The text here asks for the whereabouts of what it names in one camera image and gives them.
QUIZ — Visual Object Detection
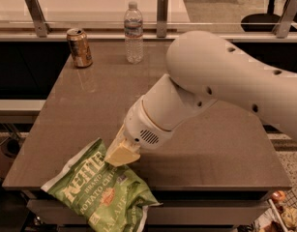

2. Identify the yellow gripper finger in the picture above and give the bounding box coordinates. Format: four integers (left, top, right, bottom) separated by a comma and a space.
110, 125, 125, 149
104, 139, 140, 166

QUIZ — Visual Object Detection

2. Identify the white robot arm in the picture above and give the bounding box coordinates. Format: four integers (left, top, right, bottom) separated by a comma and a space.
104, 31, 297, 166

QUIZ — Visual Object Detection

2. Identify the green jalapeno chip bag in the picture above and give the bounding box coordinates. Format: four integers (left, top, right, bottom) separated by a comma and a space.
42, 139, 159, 232

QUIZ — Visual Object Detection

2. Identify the glass railing panel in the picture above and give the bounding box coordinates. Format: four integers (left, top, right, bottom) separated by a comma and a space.
0, 0, 297, 34

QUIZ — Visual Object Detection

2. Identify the wire basket with snacks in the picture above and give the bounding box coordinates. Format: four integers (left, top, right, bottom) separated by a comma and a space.
252, 190, 297, 232

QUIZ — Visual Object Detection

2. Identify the black office chair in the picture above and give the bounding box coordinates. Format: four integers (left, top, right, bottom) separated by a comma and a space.
240, 0, 297, 33

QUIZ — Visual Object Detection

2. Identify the left metal railing bracket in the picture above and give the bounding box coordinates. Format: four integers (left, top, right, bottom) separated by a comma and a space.
24, 0, 50, 38

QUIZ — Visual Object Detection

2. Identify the gold soda can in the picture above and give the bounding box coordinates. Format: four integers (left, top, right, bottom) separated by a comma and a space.
67, 28, 93, 68

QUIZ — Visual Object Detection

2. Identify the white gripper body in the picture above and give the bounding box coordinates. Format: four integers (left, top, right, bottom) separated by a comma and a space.
123, 94, 173, 152

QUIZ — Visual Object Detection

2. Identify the right metal railing bracket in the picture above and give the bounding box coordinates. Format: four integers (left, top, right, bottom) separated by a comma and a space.
272, 0, 297, 39

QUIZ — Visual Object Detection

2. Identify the clear plastic water bottle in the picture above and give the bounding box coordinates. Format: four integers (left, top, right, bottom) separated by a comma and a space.
124, 1, 143, 64

